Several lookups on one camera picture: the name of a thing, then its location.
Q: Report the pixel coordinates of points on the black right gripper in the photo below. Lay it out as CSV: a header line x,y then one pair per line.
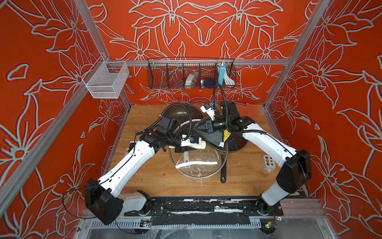
x,y
209,126

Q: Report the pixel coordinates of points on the grey cleaning cloth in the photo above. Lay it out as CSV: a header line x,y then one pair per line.
x,y
217,138

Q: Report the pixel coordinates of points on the glass lid with cream handle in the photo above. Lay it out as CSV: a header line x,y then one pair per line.
x,y
200,163

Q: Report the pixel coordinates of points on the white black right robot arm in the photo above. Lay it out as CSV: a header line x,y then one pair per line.
x,y
295,166

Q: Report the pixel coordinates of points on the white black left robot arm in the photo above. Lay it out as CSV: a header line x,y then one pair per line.
x,y
102,195

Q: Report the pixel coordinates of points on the black lidded frying pan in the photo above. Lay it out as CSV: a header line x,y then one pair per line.
x,y
233,144

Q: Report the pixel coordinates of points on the dark blue round object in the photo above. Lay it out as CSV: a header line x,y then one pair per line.
x,y
209,83

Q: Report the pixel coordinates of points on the silver packet in basket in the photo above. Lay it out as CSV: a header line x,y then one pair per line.
x,y
191,80

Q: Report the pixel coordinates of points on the light blue box in basket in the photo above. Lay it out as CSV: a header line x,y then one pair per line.
x,y
221,73

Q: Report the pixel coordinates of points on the white button control box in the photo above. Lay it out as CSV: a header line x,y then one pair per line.
x,y
268,163

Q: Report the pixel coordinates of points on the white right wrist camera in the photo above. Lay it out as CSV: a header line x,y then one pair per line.
x,y
208,109

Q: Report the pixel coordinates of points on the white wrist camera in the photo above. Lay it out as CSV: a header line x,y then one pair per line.
x,y
208,109
190,141

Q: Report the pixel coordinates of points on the brown pan with cream handle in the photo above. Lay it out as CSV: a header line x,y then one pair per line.
x,y
180,114

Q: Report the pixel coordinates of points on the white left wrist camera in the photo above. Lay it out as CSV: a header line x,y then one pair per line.
x,y
190,141

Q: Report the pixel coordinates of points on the black wire wall basket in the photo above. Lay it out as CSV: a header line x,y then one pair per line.
x,y
190,73

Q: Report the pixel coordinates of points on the white wire mesh basket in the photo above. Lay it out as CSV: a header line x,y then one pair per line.
x,y
106,81

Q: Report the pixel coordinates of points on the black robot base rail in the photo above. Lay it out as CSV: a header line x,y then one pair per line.
x,y
205,211

